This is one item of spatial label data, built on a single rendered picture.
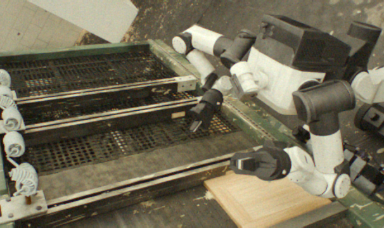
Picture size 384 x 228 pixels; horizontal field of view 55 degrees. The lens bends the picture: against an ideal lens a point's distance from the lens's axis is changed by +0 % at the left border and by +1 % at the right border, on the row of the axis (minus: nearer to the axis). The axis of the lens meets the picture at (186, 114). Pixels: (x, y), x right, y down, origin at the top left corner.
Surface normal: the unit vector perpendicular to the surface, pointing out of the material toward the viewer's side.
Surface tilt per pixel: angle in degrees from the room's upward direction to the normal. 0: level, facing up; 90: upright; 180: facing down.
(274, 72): 23
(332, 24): 0
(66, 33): 90
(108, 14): 90
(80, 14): 90
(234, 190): 60
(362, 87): 90
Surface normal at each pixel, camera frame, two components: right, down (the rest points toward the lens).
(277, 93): -0.86, 0.05
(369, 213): 0.09, -0.87
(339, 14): -0.71, -0.30
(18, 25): 0.41, 0.55
